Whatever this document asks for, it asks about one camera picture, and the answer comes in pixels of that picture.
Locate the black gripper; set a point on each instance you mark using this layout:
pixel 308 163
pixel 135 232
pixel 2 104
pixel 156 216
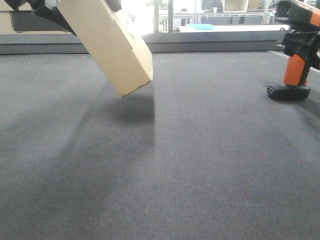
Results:
pixel 304 44

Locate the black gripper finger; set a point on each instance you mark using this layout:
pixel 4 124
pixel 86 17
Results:
pixel 47 9

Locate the orange black barcode scanner gun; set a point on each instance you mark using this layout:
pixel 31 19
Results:
pixel 299 16

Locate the white plastic tub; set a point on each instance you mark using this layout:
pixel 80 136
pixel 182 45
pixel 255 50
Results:
pixel 235 6

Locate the dark conveyor side rail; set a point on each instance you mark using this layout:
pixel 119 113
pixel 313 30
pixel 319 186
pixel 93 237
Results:
pixel 173 42

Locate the blue foam sheet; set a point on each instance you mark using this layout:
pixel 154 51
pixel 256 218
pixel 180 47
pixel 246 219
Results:
pixel 201 27

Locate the small brown cardboard package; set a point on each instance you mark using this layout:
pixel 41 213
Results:
pixel 112 41

